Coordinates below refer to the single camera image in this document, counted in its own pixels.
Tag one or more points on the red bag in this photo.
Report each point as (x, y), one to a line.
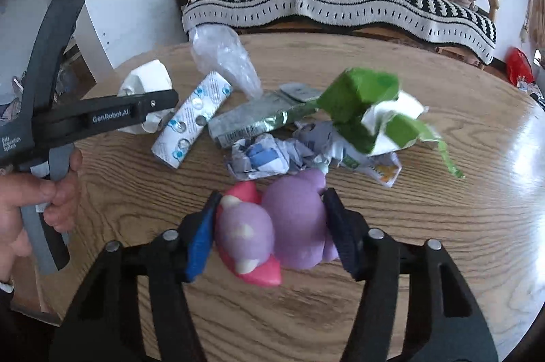
(519, 66)

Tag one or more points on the green torn carton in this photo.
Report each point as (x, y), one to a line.
(357, 89)

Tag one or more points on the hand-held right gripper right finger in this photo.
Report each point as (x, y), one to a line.
(345, 236)

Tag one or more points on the blue white paper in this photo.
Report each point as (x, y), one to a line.
(264, 157)

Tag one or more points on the white blue blister pack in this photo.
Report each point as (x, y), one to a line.
(191, 119)

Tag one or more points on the person's left hand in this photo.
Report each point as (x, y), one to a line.
(17, 191)

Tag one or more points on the hanging ornament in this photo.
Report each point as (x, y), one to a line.
(526, 30)

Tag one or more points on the grey printed paper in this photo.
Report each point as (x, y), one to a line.
(323, 149)

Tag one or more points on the small grey sachet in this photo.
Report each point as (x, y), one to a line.
(302, 91)

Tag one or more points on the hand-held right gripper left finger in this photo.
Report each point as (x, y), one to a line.
(200, 243)

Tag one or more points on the pink purple soft toy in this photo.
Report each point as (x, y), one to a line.
(293, 225)

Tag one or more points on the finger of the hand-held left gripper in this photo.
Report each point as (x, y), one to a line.
(110, 115)
(51, 47)

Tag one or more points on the clear plastic bag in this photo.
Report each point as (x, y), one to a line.
(221, 51)

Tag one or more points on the silver green foil pack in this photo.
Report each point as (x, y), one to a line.
(247, 119)

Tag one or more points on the white cabinet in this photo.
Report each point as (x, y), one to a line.
(127, 13)

